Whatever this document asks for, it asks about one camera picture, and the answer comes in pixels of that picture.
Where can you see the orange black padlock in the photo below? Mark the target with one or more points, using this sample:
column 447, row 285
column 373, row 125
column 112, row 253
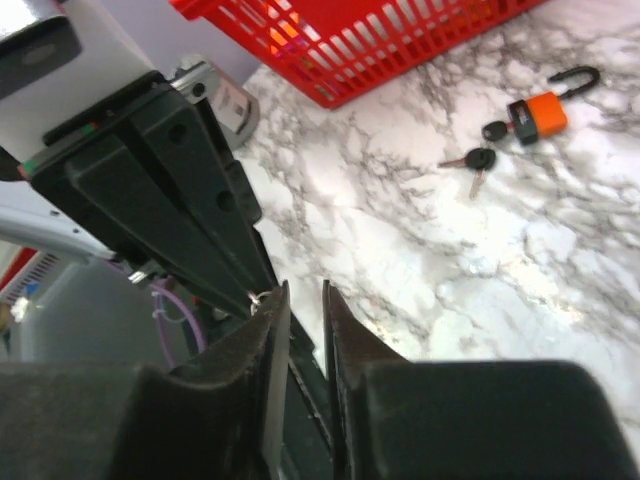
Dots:
column 543, row 115

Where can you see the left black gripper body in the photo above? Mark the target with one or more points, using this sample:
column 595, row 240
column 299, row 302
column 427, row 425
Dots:
column 46, row 171

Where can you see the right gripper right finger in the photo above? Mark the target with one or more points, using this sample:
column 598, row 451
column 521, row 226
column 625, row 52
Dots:
column 395, row 419

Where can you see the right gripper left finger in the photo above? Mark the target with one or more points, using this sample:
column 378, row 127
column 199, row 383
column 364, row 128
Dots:
column 219, row 416

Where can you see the red plastic basket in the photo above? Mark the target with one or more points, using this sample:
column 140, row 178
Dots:
column 335, row 51

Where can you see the black-headed key bunch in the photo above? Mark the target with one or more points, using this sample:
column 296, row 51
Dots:
column 483, row 158

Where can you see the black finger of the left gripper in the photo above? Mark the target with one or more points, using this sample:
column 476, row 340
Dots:
column 157, row 176

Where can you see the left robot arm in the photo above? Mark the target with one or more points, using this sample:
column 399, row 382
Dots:
column 28, row 218

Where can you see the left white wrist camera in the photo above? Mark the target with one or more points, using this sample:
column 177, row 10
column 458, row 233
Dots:
column 58, row 59

